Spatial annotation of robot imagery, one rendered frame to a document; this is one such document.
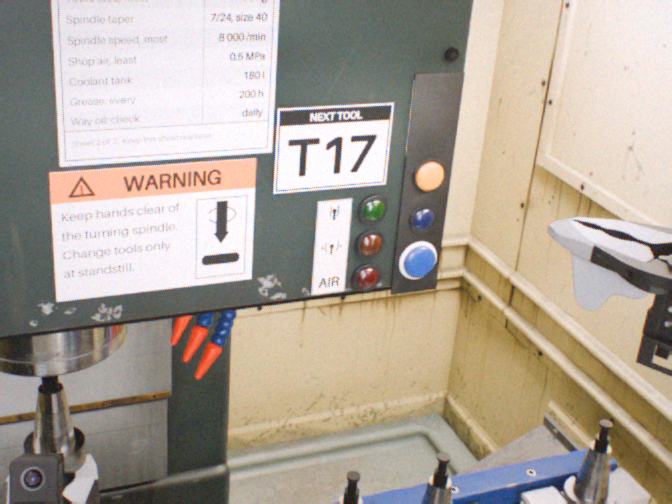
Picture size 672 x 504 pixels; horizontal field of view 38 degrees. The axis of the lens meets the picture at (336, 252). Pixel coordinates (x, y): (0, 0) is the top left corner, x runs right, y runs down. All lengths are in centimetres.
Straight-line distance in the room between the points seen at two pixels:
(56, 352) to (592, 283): 49
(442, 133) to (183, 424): 102
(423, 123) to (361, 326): 142
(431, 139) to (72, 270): 31
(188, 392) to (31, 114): 104
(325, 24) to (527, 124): 127
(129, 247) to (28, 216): 8
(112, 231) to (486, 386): 158
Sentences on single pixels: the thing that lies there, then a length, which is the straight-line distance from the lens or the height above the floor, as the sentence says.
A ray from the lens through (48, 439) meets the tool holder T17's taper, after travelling 108.
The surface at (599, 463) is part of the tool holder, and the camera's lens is 125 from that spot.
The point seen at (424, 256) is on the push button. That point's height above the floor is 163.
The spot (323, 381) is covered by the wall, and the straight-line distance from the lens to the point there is 225.
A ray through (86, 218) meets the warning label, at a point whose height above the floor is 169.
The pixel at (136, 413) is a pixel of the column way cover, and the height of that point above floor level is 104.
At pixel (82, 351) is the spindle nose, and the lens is 96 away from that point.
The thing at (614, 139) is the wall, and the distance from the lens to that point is 177.
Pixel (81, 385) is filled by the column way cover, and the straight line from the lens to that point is 159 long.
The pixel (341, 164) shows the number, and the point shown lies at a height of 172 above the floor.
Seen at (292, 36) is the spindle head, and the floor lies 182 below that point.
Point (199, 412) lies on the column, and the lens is 173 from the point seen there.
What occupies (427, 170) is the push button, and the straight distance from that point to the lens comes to 82.
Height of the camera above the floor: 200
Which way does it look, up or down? 26 degrees down
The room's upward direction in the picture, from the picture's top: 5 degrees clockwise
